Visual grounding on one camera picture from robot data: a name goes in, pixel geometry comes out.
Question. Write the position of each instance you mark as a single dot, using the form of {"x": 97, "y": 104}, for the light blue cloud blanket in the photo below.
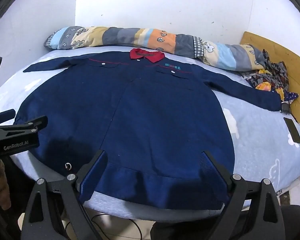
{"x": 260, "y": 135}

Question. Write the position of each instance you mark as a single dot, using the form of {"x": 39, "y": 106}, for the person's left hand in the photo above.
{"x": 3, "y": 192}

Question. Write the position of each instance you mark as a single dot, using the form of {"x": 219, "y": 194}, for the colourful patterned cloth pile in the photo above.
{"x": 272, "y": 72}

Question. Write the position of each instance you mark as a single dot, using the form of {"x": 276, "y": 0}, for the navy jacket with red collar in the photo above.
{"x": 152, "y": 120}

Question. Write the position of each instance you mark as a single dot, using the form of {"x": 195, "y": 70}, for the rolled patchwork quilt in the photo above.
{"x": 145, "y": 37}

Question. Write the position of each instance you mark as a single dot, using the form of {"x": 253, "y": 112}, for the small black charger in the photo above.
{"x": 285, "y": 108}

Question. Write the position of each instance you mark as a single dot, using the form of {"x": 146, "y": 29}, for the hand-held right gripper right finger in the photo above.
{"x": 210, "y": 170}

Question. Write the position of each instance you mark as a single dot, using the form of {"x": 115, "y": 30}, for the black phone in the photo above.
{"x": 293, "y": 130}

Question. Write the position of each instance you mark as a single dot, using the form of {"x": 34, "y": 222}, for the wooden headboard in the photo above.
{"x": 297, "y": 62}

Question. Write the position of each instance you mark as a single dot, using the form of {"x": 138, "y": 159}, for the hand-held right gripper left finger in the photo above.
{"x": 93, "y": 177}

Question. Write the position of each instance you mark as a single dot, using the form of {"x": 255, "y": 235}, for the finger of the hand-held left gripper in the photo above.
{"x": 5, "y": 115}
{"x": 22, "y": 127}

